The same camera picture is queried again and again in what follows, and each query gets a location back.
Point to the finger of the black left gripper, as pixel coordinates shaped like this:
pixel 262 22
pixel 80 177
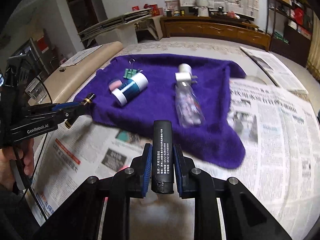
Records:
pixel 59 114

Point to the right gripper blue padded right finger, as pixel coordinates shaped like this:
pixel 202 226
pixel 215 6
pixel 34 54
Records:
pixel 178 163

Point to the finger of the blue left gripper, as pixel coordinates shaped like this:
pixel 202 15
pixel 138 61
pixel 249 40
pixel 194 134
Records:
pixel 65 105

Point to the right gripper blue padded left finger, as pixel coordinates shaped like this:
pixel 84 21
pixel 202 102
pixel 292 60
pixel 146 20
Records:
pixel 146 168

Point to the black rectangular lighter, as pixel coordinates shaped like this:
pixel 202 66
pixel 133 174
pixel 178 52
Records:
pixel 162 179

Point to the clear candy bottle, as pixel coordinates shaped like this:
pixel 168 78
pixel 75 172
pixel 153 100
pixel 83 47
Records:
pixel 188 109

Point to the white and teal tube bottle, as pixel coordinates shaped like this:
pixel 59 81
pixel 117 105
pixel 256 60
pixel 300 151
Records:
pixel 130 89

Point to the person's left hand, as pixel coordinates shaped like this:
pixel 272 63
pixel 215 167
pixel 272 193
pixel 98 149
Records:
pixel 8 162

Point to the beige sofa armrest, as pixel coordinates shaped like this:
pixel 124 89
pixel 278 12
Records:
pixel 62 85

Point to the newspaper under left side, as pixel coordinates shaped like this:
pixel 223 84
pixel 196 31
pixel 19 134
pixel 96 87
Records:
pixel 69 156

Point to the purple towel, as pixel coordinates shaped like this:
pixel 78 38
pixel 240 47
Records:
pixel 214 141

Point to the white paper on armrest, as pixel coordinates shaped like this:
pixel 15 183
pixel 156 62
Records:
pixel 79 56

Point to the folded grey rack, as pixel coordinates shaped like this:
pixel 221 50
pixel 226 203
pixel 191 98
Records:
pixel 112 23

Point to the green binder clip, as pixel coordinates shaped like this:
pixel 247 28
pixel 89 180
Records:
pixel 131 71

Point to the white charger plug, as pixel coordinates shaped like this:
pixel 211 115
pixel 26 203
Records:
pixel 185 77

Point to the white tape roll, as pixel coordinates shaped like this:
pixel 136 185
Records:
pixel 185 68

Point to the large spread newspaper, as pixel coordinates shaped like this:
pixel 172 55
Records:
pixel 280 135

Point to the folded newspaper far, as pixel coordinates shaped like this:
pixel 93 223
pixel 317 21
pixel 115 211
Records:
pixel 278 72

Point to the wooden tv cabinet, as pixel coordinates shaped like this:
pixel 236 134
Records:
pixel 217 27

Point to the beige curtain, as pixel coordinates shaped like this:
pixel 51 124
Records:
pixel 313 62

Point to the dark shelving unit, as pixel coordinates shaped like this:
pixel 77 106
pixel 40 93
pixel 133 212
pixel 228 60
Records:
pixel 290 23

